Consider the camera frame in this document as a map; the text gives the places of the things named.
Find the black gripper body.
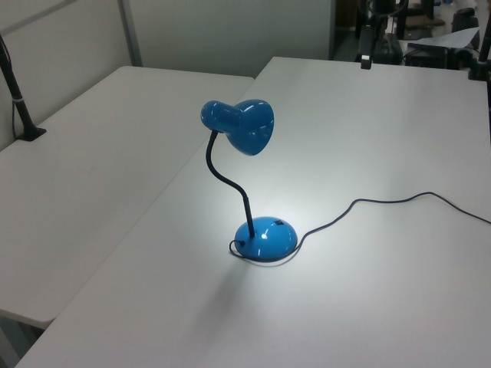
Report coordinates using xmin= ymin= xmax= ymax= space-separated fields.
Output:
xmin=359 ymin=24 xmax=375 ymax=59

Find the blue gooseneck desk lamp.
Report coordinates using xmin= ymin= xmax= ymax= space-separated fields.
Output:
xmin=199 ymin=98 xmax=298 ymax=262

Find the black box with green parts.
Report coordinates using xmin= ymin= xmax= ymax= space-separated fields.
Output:
xmin=374 ymin=33 xmax=404 ymax=64

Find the thin black vertical pole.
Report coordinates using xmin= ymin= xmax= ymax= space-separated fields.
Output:
xmin=394 ymin=7 xmax=409 ymax=40

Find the brown flat board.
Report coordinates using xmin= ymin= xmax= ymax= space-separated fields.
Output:
xmin=405 ymin=15 xmax=447 ymax=29

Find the black equipment case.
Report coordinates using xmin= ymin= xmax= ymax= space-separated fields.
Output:
xmin=405 ymin=41 xmax=473 ymax=71

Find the pale blue paper sheet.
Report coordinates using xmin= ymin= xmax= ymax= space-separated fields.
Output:
xmin=417 ymin=27 xmax=481 ymax=50

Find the black office chair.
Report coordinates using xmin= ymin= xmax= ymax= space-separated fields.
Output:
xmin=451 ymin=7 xmax=479 ymax=35

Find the black clamped camera stand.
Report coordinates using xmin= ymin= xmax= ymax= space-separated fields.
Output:
xmin=466 ymin=21 xmax=491 ymax=82

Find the black lamp power cable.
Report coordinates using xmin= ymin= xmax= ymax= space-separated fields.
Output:
xmin=229 ymin=191 xmax=491 ymax=265

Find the black camera stand with base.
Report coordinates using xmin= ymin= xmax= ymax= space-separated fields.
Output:
xmin=0 ymin=33 xmax=48 ymax=141

